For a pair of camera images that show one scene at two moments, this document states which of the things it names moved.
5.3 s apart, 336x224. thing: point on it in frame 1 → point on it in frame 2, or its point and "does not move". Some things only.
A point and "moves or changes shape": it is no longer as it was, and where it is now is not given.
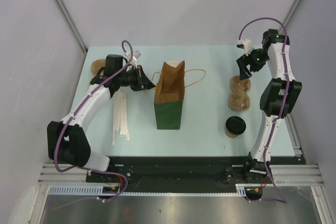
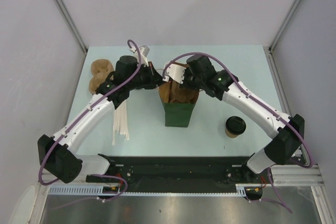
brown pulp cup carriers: (96, 65) does not move
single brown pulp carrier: (239, 99) moves or changes shape
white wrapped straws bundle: (120, 121) does not move
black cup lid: (235, 125) does not move
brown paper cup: (229, 135) does not move
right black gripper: (242, 62) → (185, 85)
